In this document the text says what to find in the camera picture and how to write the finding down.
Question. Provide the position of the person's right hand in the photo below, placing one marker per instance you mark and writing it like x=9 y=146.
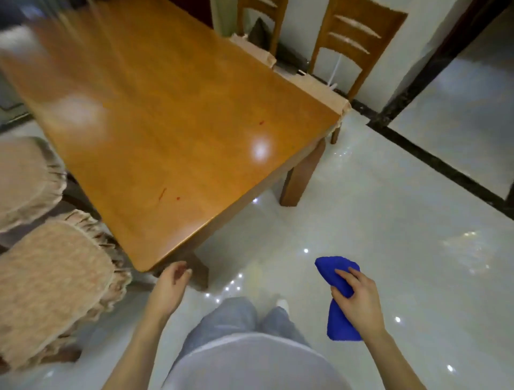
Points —
x=363 y=305

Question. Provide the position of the person's left hand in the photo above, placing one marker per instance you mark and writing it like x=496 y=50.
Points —
x=168 y=291

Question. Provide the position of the person's right middle finger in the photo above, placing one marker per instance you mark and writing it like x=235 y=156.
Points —
x=354 y=272

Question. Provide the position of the person's left thumb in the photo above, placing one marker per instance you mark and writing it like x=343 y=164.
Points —
x=186 y=276

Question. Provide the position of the person's right thumb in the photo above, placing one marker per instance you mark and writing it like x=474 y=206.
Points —
x=338 y=292

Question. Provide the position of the blue cleaning cloth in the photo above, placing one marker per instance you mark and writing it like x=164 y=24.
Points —
x=339 y=321

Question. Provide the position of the person's right forearm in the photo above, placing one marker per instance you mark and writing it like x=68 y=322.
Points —
x=395 y=361

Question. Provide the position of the person's left forearm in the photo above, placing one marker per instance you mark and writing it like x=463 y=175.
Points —
x=136 y=353

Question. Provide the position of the white shoe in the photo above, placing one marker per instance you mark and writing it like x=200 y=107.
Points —
x=283 y=304

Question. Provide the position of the grey trousers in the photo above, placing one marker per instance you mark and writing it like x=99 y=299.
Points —
x=237 y=321

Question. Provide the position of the white shirt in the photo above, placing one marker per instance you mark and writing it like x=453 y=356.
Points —
x=253 y=363

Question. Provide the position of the beige ruffled chair cover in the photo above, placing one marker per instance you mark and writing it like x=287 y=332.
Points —
x=52 y=281
x=28 y=180

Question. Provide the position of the wooden dining table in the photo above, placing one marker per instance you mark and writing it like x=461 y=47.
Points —
x=160 y=120

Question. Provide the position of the wooden slat-back chair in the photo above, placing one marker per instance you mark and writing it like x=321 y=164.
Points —
x=353 y=36
x=263 y=12

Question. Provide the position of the dark door frame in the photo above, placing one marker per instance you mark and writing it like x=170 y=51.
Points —
x=437 y=56

